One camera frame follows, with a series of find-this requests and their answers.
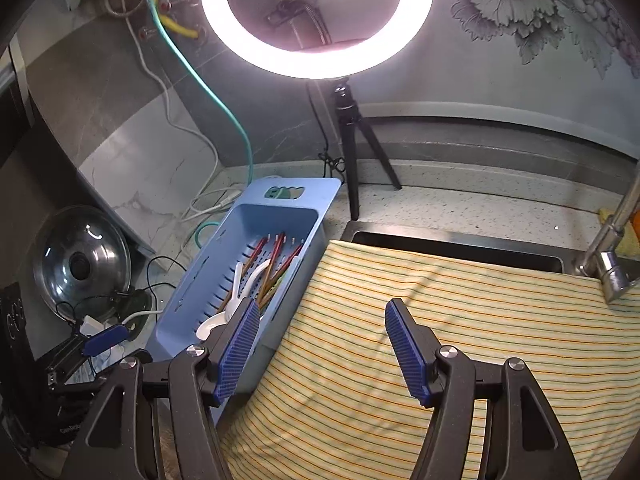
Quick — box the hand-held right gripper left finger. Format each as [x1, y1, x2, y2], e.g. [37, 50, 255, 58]
[70, 299, 262, 480]

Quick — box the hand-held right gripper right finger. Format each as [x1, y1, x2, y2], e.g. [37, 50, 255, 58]
[385, 299, 583, 480]

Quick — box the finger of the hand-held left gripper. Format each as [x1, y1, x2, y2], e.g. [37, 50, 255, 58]
[46, 325, 129, 386]

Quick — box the white spoon with blue emblem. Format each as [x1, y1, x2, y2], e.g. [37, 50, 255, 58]
[196, 307, 236, 341]

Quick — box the plain white ceramic spoon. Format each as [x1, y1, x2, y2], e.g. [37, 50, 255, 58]
[235, 259, 273, 311]

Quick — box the green wooden chopstick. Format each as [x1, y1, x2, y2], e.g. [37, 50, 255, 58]
[270, 259, 302, 295]

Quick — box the blue plastic drain basket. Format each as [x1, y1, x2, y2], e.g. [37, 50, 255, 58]
[151, 177, 343, 367]

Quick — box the steel pot lid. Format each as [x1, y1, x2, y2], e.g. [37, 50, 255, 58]
[32, 204, 133, 322]

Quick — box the yellow striped cloth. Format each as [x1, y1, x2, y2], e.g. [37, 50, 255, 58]
[217, 240, 640, 480]

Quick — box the chrome kitchen faucet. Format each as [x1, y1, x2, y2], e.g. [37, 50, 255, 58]
[574, 175, 640, 303]

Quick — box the black tripod stand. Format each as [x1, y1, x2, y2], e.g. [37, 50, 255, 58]
[306, 77, 403, 221]

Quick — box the black phone clamp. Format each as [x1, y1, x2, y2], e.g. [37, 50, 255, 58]
[265, 0, 313, 28]

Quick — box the white charger with cable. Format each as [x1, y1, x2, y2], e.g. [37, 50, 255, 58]
[79, 309, 163, 337]

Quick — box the green hose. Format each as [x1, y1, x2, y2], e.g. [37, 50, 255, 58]
[150, 0, 256, 181]

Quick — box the white cable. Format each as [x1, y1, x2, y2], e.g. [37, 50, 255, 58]
[117, 0, 223, 221]

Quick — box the white ring light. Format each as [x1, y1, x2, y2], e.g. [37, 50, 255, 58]
[200, 0, 436, 81]

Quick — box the yellow hose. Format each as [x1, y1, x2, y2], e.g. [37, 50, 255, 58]
[140, 0, 201, 41]

